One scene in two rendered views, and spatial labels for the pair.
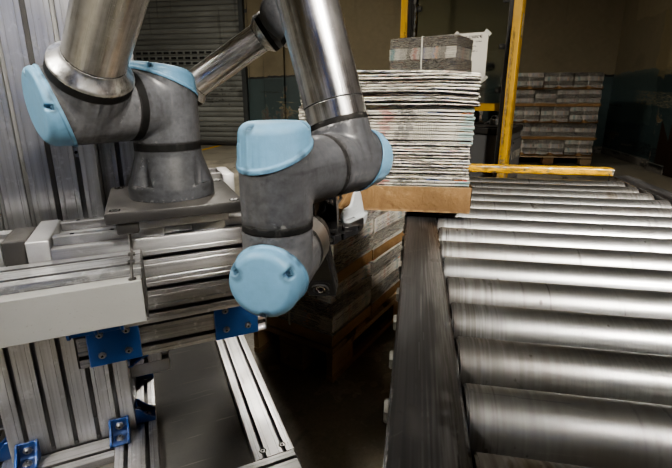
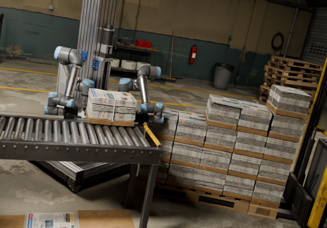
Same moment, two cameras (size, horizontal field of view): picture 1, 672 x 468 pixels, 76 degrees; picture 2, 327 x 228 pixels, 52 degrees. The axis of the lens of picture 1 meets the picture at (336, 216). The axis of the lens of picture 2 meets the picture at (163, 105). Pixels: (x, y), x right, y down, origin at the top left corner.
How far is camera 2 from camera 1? 282 cm
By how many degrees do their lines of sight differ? 57
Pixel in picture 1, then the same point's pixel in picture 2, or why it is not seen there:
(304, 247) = (49, 108)
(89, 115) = not seen: hidden behind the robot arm
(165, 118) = (81, 89)
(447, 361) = (35, 118)
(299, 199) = (49, 102)
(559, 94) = not seen: outside the picture
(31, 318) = not seen: hidden behind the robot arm
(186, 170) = (82, 99)
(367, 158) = (63, 102)
